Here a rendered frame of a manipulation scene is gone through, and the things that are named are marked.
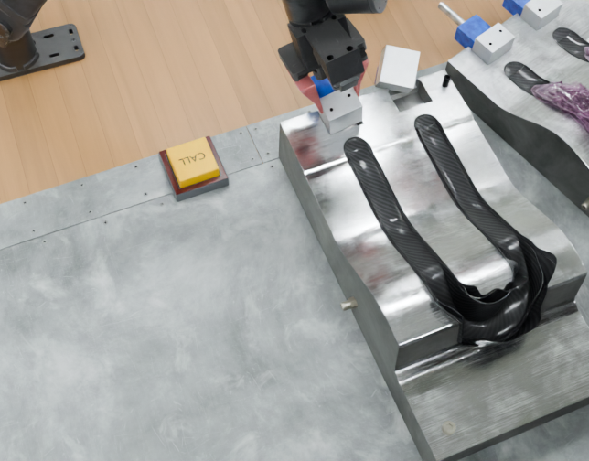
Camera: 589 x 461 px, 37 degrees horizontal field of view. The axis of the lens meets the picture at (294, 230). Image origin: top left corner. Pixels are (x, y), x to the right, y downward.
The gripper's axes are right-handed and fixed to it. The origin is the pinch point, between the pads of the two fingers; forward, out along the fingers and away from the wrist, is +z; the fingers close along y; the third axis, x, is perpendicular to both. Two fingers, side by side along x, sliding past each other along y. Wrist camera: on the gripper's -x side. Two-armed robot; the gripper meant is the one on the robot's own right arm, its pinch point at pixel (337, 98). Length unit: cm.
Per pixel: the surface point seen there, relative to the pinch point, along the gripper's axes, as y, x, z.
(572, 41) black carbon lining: 39.5, 7.1, 15.5
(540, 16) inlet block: 35.8, 9.9, 10.3
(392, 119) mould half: 6.5, -0.9, 6.9
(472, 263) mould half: 5.0, -26.5, 11.0
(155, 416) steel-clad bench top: -39.1, -23.9, 14.9
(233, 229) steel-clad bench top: -20.3, -2.6, 11.6
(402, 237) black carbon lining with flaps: -0.4, -17.3, 11.6
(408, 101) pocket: 10.6, 3.5, 9.2
